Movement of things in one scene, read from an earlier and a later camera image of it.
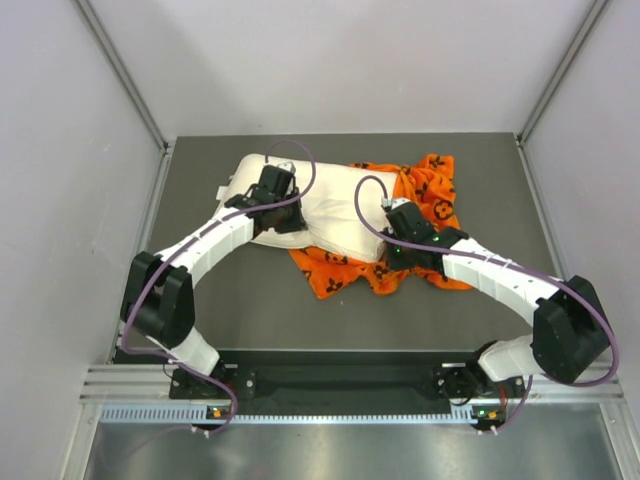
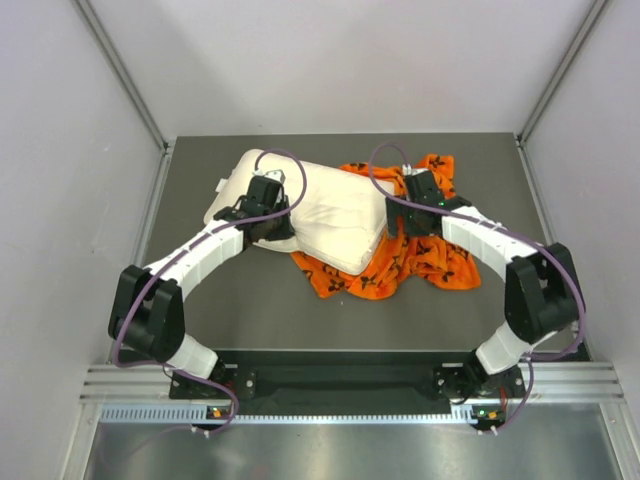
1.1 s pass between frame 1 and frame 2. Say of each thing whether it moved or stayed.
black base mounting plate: stayed
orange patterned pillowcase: moved
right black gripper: moved
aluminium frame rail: stayed
